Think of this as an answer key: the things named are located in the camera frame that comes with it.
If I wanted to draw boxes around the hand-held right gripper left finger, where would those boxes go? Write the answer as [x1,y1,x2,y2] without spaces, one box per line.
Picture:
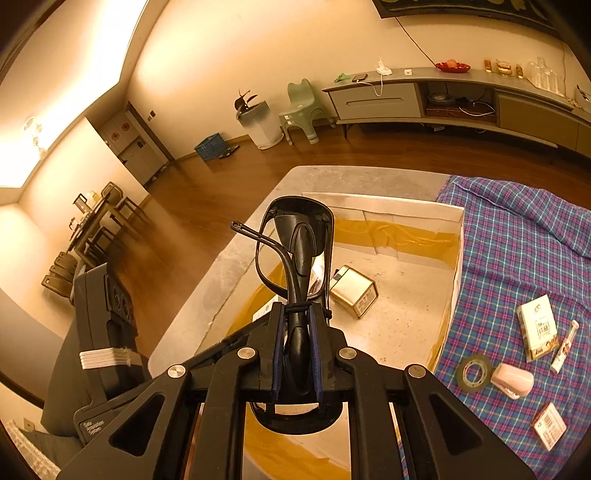
[55,302,287,480]

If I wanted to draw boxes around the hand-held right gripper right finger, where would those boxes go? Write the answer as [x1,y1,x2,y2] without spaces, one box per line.
[308,305,539,480]

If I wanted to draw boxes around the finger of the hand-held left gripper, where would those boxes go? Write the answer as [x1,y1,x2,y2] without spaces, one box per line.
[198,318,272,366]

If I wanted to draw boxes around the white cardboard box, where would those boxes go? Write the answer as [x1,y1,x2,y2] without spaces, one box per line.
[203,191,465,472]

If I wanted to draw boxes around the black eyeglasses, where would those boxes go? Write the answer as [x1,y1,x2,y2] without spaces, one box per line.
[230,196,345,435]

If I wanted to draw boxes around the white gold tissue pack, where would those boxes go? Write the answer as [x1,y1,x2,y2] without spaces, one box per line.
[515,295,559,363]

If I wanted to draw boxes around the dining chair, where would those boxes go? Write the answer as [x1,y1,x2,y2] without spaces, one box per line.
[41,251,88,303]
[100,181,149,241]

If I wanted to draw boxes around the gold tin box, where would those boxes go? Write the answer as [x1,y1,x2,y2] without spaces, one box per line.
[329,265,378,319]

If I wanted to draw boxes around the dining table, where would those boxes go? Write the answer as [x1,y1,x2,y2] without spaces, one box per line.
[69,191,122,266]

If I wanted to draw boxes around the light striped cloth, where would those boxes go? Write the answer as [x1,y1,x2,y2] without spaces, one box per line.
[4,418,62,480]

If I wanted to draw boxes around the clear tape roll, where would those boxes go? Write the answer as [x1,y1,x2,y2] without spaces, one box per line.
[456,355,492,393]

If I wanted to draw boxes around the pink stapler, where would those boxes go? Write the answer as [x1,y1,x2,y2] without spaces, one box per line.
[490,363,535,400]

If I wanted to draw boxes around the blue plastic crate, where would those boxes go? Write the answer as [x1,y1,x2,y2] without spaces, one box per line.
[194,134,228,162]

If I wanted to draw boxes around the ceiling lamp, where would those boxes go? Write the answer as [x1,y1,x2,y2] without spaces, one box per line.
[23,117,49,160]

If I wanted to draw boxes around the blue plaid shirt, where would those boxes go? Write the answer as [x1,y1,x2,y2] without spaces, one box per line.
[397,175,591,480]

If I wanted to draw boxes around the white trash bin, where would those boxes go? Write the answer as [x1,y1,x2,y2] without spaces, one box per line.
[233,89,284,151]

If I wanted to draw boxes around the small orange white box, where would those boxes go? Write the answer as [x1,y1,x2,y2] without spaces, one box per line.
[531,402,568,452]

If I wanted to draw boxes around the green child chair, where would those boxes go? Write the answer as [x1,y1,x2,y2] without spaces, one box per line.
[278,78,337,147]

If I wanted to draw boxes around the white slim tube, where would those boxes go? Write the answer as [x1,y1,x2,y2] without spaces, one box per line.
[550,320,579,374]

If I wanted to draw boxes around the grey tv cabinet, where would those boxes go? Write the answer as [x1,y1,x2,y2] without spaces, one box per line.
[322,67,591,153]

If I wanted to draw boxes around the gold jars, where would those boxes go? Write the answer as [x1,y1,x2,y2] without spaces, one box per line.
[484,59,525,77]

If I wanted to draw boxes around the clear glass cups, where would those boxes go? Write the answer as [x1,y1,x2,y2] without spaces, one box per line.
[526,56,566,95]

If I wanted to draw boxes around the white charger with cable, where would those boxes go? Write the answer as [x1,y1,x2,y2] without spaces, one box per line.
[367,58,392,97]

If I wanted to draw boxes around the black hanging cable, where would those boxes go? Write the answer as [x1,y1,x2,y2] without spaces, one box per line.
[394,17,437,66]

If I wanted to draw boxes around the dark patterned wall hanging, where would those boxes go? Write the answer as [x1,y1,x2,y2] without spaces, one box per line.
[373,0,559,33]

